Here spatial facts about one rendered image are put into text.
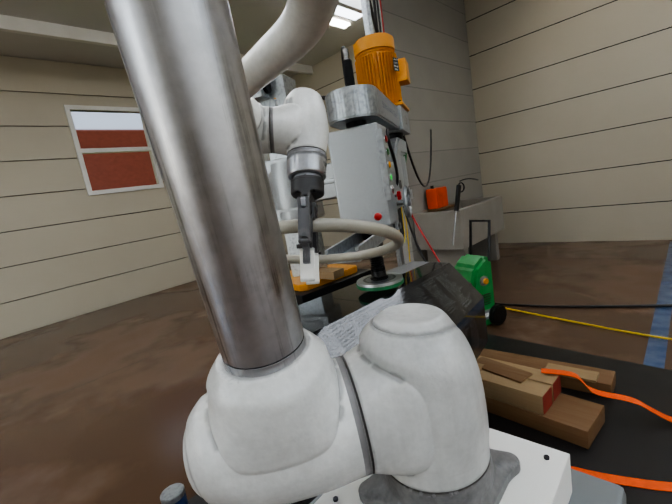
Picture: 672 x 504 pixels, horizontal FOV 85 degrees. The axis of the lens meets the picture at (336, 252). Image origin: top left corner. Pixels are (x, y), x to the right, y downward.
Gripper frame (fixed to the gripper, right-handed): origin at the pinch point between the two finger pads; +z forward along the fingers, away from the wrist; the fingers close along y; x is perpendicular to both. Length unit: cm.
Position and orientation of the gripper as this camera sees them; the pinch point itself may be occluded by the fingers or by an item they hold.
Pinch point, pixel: (310, 268)
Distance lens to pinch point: 79.8
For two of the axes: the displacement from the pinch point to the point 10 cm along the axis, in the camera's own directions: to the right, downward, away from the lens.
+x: -9.9, 0.6, 0.8
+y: 0.9, 1.8, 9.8
